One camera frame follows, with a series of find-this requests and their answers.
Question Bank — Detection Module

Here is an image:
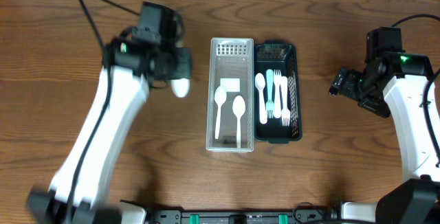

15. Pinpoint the white plastic spoon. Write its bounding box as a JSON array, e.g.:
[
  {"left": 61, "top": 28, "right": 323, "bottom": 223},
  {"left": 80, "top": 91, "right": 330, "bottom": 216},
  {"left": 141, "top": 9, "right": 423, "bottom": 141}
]
[
  {"left": 254, "top": 73, "right": 267, "bottom": 124},
  {"left": 170, "top": 78, "right": 190, "bottom": 98},
  {"left": 232, "top": 96, "right": 245, "bottom": 149}
]

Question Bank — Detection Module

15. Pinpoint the white plastic spoon lowest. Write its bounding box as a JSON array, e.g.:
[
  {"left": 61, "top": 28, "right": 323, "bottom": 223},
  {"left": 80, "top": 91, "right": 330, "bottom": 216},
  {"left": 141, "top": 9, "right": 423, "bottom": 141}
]
[{"left": 214, "top": 86, "right": 227, "bottom": 139}]

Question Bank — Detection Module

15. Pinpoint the white plastic fork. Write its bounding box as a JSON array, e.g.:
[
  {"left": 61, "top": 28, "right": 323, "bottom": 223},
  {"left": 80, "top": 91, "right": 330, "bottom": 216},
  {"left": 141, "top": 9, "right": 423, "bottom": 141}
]
[
  {"left": 265, "top": 69, "right": 274, "bottom": 119},
  {"left": 280, "top": 76, "right": 290, "bottom": 126}
]

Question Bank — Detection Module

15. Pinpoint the white plastic fork hidden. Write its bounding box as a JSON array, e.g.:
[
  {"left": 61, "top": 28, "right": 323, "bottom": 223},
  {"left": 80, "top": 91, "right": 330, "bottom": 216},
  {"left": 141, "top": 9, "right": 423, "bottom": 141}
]
[{"left": 274, "top": 69, "right": 281, "bottom": 118}]

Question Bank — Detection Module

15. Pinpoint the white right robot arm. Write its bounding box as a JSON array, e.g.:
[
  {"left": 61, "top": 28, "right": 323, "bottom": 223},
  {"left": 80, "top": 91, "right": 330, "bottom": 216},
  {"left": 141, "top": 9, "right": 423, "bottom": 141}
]
[{"left": 329, "top": 52, "right": 439, "bottom": 223}]

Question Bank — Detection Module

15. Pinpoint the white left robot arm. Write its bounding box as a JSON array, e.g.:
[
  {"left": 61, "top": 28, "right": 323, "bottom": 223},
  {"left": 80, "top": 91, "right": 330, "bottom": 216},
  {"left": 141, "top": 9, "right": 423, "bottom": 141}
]
[{"left": 27, "top": 38, "right": 192, "bottom": 223}]

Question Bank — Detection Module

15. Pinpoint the clear plastic basket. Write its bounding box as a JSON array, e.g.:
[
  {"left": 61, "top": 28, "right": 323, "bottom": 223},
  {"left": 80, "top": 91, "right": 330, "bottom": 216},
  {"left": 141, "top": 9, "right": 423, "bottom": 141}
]
[{"left": 206, "top": 38, "right": 254, "bottom": 153}]

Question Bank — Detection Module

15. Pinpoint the black plastic basket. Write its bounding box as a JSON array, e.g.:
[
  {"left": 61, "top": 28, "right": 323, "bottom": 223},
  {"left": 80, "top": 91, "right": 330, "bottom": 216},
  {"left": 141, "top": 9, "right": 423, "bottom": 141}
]
[{"left": 254, "top": 40, "right": 303, "bottom": 144}]

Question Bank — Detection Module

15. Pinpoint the black rail with green clips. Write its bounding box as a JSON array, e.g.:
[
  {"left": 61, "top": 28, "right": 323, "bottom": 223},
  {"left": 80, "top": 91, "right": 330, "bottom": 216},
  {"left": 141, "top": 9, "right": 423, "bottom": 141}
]
[{"left": 120, "top": 199, "right": 344, "bottom": 224}]

